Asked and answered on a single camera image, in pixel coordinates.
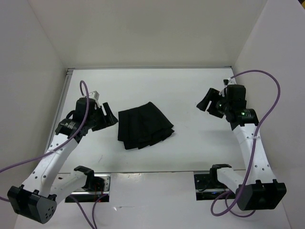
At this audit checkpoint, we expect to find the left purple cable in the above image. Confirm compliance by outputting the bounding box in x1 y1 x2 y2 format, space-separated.
0 80 105 229

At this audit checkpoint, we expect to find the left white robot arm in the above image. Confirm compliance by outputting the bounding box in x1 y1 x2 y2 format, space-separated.
7 97 118 224

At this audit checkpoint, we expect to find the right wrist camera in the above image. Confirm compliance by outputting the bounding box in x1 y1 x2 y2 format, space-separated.
219 78 236 97

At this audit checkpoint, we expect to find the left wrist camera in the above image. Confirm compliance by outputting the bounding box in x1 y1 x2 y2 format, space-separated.
89 91 100 101

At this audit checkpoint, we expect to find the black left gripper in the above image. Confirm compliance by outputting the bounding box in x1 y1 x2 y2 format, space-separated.
86 102 118 131

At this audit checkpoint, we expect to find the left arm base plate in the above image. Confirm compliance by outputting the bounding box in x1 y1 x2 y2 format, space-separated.
64 173 111 203

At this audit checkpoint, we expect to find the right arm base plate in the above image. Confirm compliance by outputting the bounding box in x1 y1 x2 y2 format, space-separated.
194 173 229 201

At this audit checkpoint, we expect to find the purple cable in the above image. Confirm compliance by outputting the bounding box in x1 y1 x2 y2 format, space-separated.
0 80 105 229
211 69 282 217

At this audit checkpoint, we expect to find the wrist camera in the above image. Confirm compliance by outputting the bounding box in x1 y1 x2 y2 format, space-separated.
89 91 100 101
219 78 236 97

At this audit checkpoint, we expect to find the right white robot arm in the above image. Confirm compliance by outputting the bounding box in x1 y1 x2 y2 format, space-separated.
197 84 286 211

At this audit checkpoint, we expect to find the black pleated skirt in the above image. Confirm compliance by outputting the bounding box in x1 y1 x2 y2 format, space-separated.
118 102 174 150

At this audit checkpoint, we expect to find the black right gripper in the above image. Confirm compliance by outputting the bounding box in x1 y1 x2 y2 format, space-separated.
196 87 232 118

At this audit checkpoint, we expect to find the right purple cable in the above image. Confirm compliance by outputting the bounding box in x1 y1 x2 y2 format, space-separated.
211 69 282 217

